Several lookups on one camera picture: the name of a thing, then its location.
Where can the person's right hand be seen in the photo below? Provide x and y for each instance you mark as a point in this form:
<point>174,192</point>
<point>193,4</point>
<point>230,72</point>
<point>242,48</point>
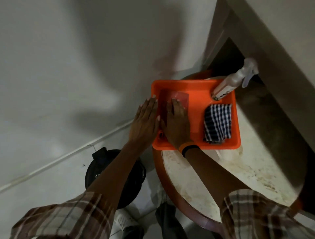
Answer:
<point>178,128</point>

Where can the person's left hand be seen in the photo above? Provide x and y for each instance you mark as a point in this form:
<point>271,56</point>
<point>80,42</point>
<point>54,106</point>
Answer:
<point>144,125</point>

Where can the person's right middle finger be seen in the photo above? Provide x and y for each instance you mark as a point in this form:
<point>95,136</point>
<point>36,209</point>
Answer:
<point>174,107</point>

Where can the person's left thumb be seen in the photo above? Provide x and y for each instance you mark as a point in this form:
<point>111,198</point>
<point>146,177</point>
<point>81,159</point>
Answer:
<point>158,123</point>

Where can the person's right thumb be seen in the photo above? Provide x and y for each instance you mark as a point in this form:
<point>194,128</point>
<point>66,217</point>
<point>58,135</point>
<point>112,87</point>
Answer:
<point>163,126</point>

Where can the person's left little finger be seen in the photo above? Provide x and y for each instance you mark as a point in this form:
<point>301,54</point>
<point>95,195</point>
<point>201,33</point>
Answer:
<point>140,112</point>

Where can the person's left middle finger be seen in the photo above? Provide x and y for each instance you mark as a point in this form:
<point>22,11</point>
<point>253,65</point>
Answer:
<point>151,105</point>

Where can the person's right little finger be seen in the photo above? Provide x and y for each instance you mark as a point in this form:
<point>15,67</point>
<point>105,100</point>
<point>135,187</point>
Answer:
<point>184,112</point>

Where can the red translucent plastic case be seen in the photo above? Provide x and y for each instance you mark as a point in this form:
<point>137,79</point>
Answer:
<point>183,97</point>

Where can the orange plastic tray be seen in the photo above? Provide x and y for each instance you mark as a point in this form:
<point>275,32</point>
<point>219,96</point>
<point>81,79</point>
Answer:
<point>199,115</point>

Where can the person's left forearm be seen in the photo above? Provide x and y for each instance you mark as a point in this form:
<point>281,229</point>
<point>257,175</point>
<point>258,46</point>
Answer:
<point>115,170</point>

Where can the person's right forearm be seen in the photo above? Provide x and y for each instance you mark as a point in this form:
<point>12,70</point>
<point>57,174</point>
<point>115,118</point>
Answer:
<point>209,172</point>

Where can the orange wristband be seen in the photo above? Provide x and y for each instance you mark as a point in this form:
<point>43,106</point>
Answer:
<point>183,145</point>

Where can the blue white checkered cloth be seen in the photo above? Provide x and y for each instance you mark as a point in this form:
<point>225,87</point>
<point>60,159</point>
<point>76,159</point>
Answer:
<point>217,123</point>

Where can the black wristband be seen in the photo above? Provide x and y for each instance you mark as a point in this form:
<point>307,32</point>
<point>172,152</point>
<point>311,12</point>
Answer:
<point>190,148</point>

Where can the clear spray bottle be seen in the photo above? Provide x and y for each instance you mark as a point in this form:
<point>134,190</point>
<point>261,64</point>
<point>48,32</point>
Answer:
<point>228,85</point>

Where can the round table with brown rim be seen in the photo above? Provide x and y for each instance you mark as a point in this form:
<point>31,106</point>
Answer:
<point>167,183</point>

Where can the black bin with bag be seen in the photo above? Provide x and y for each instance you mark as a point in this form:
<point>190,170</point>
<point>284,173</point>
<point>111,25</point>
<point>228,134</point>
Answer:
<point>134,182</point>

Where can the dark grey trousers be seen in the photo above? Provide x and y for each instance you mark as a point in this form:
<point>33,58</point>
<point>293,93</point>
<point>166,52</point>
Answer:
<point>169,224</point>

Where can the brown plaid shirt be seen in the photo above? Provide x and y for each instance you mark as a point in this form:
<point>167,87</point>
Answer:
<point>73,216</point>

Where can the white wall conduit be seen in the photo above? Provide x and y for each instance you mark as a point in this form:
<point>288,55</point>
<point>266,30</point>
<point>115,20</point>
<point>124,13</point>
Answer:
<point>61,158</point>

